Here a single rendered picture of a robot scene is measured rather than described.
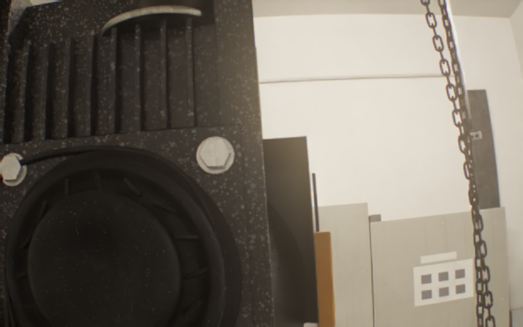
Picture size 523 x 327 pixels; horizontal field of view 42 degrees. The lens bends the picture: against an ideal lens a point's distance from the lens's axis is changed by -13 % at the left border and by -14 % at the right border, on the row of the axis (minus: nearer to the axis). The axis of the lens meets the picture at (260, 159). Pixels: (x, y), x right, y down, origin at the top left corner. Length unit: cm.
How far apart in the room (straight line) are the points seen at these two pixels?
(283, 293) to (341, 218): 269
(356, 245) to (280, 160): 256
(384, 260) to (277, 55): 129
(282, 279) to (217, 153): 48
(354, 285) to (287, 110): 104
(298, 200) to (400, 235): 261
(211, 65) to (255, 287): 23
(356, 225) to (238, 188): 314
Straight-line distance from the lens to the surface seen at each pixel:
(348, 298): 384
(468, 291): 397
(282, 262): 119
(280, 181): 132
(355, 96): 425
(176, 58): 81
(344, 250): 385
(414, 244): 391
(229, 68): 78
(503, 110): 445
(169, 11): 79
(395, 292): 388
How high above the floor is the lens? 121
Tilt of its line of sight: 12 degrees up
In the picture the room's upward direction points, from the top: 4 degrees counter-clockwise
